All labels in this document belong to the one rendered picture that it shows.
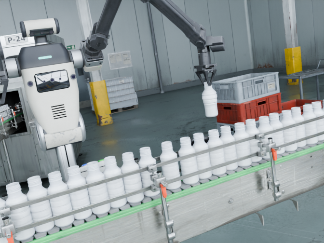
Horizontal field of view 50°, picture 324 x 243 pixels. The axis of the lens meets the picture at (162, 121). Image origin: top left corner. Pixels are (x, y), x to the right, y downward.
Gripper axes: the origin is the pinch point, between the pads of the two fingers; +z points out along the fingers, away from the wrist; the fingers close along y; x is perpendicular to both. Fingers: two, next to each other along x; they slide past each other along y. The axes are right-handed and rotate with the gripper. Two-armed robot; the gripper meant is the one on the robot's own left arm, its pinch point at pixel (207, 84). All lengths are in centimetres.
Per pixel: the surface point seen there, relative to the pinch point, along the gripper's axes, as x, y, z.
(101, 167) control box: 62, -18, 21
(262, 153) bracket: 6.2, -39.6, 25.3
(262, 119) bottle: 0.8, -35.5, 13.7
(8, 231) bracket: 96, -42, 24
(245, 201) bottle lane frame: 16, -39, 42
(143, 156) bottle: 51, -32, 17
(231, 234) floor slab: -59, 73, 128
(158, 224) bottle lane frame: 51, -37, 40
